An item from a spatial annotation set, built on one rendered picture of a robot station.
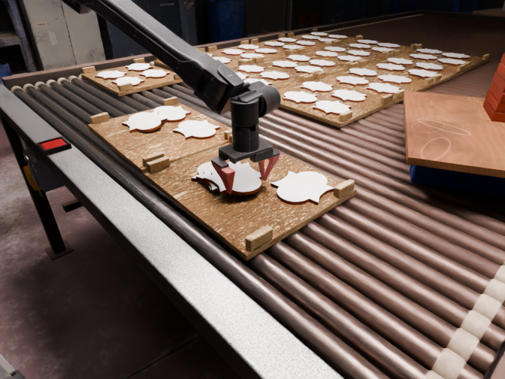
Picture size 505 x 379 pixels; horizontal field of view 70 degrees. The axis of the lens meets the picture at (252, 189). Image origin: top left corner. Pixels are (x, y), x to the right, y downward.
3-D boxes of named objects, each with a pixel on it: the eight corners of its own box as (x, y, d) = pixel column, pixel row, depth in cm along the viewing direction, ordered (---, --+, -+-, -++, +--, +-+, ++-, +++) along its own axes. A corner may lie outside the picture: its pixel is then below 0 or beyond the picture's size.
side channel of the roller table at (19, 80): (11, 100, 165) (4, 80, 160) (7, 97, 169) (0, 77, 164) (419, 19, 397) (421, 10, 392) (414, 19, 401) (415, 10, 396)
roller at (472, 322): (489, 363, 55) (501, 344, 52) (56, 87, 176) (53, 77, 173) (500, 344, 58) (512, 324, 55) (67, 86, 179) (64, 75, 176)
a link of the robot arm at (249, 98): (224, 95, 70) (247, 100, 68) (243, 86, 75) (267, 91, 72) (225, 128, 74) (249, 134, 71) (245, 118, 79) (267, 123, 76)
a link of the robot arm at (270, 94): (200, 100, 76) (214, 67, 70) (232, 86, 84) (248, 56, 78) (240, 138, 74) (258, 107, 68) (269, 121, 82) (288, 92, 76)
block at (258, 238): (250, 253, 67) (250, 241, 65) (244, 247, 68) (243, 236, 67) (273, 238, 70) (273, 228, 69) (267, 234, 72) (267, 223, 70)
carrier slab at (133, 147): (143, 175, 94) (141, 170, 94) (88, 128, 121) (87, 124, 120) (245, 139, 113) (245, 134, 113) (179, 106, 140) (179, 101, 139)
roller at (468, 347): (477, 386, 52) (489, 366, 49) (46, 89, 173) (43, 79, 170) (489, 364, 55) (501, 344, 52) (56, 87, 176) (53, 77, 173)
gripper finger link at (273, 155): (238, 180, 84) (237, 144, 80) (262, 171, 88) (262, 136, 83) (255, 192, 80) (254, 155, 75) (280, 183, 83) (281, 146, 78)
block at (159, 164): (150, 174, 92) (149, 165, 90) (146, 171, 93) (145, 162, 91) (170, 167, 95) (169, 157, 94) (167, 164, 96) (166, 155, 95)
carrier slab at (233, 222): (246, 262, 67) (246, 255, 66) (143, 178, 93) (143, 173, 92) (356, 194, 87) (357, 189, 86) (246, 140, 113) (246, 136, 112)
